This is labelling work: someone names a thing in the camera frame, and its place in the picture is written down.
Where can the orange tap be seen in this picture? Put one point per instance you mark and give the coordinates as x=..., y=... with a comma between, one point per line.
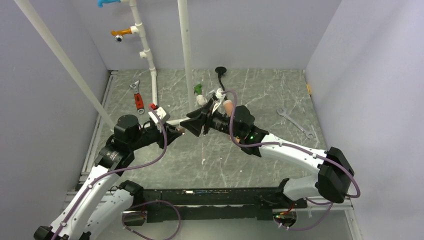
x=119, y=35

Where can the white PVC pipe frame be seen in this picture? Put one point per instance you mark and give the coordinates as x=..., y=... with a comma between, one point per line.
x=159, y=33

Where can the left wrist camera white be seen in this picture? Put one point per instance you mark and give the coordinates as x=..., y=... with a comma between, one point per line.
x=158, y=114

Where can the black flexible hand stand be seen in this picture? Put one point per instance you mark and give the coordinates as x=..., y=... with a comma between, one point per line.
x=220, y=70

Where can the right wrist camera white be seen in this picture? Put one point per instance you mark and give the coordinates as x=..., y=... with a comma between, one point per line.
x=218, y=96

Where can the red handled adjustable wrench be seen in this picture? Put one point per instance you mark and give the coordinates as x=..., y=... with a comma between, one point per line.
x=137, y=97

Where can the blue tap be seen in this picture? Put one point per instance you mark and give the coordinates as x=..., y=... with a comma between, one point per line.
x=101, y=3

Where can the white diagonal pole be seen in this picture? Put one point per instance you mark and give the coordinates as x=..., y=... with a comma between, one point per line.
x=28, y=10

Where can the glitter nail polish bottle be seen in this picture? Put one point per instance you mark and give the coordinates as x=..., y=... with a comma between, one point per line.
x=181, y=130

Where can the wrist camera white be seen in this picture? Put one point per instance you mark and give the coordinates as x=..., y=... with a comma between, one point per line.
x=158, y=114
x=218, y=96

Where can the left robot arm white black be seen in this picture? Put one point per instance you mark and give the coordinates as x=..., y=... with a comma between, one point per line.
x=83, y=218

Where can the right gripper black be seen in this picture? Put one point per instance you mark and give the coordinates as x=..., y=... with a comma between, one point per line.
x=194, y=125

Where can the silver open-end wrench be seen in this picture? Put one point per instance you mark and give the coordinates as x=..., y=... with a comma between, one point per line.
x=282, y=112

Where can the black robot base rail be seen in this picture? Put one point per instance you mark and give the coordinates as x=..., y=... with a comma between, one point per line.
x=159, y=205

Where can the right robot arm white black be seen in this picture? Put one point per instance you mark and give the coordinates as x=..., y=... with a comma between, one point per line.
x=330, y=172

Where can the green valve white fitting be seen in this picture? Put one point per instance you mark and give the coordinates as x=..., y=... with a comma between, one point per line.
x=200, y=99

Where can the mannequin practice hand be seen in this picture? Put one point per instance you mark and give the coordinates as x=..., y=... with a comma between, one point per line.
x=228, y=106

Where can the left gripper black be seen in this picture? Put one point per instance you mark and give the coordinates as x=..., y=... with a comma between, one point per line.
x=173, y=133

